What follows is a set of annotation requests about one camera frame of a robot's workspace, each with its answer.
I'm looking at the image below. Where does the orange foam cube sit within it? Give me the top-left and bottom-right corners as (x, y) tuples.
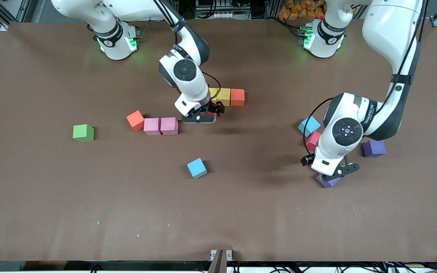
(230, 89), (245, 107)
(126, 110), (145, 132)

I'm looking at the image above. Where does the blue foam cube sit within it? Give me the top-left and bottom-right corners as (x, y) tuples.
(187, 158), (208, 179)
(298, 116), (321, 138)

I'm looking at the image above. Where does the purple foam cube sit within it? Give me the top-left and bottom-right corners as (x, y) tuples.
(363, 140), (387, 158)
(316, 174), (341, 188)

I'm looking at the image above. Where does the pink foam cube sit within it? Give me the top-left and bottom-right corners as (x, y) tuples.
(144, 118), (162, 136)
(160, 117), (178, 135)

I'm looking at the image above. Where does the brown table cover sheet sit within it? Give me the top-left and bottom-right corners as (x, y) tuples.
(0, 18), (437, 262)

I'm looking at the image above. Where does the green foam cube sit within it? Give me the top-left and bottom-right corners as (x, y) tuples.
(72, 124), (94, 143)

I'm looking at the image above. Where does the pile of orange fruit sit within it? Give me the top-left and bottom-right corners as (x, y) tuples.
(278, 0), (326, 20)

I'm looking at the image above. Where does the brown wooden beam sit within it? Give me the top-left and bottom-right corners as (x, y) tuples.
(208, 249), (228, 273)

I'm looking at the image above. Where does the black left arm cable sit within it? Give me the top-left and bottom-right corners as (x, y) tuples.
(303, 0), (429, 156)

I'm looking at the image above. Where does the small metal bracket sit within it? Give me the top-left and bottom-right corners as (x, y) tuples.
(210, 249), (233, 262)

